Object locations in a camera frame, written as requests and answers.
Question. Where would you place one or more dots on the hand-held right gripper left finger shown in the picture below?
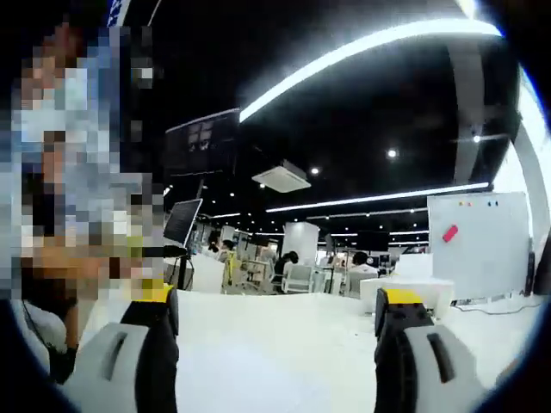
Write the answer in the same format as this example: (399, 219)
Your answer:
(125, 365)

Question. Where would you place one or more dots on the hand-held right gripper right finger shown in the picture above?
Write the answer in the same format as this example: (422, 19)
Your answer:
(413, 365)

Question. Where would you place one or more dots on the person's white shirt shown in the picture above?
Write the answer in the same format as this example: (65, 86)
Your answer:
(45, 324)

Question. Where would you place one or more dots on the white printer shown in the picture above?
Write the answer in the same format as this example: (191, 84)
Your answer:
(413, 275)

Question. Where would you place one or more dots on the white whiteboard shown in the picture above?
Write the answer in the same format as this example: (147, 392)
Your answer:
(486, 258)

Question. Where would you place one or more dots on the red whiteboard eraser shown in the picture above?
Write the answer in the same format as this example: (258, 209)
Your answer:
(450, 233)

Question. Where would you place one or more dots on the white table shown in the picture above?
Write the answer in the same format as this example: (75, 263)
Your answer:
(258, 318)

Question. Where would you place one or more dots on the white office chair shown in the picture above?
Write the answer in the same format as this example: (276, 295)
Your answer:
(301, 279)

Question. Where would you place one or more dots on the yellow stand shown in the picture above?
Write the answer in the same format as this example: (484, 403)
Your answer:
(231, 271)

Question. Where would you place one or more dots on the black upright device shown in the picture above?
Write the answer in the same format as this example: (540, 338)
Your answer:
(530, 273)

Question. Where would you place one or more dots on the computer monitor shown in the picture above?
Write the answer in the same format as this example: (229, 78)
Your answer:
(183, 221)

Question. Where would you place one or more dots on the straight ceiling light strip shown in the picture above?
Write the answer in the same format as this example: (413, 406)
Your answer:
(379, 197)

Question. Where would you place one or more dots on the bright window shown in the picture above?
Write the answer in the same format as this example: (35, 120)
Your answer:
(536, 172)

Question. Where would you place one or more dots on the ceiling air conditioner unit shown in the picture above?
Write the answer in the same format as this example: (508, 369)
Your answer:
(282, 176)

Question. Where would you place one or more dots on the dark ceiling-hung screen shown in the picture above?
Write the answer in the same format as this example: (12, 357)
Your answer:
(202, 142)

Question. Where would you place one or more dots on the long curved ceiling light strip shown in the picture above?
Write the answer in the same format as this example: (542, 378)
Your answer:
(344, 51)

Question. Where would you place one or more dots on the blue white poster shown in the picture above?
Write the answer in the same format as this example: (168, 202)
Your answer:
(117, 10)

